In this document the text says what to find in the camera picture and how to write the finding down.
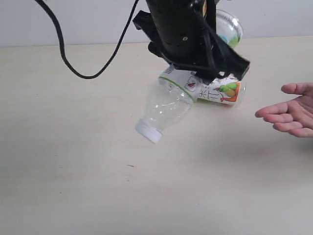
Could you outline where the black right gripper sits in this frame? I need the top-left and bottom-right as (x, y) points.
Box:
(133, 0), (250, 83)

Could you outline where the clear bottle floral pear label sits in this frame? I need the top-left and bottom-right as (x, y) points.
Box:
(196, 76), (246, 107)

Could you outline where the clear bottle green lime label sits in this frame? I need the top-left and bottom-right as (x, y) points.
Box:
(135, 9), (244, 144)

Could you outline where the person's open bare hand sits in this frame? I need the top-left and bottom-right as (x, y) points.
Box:
(255, 82), (313, 138)

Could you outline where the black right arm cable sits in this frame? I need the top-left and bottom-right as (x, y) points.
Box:
(34, 0), (140, 79)

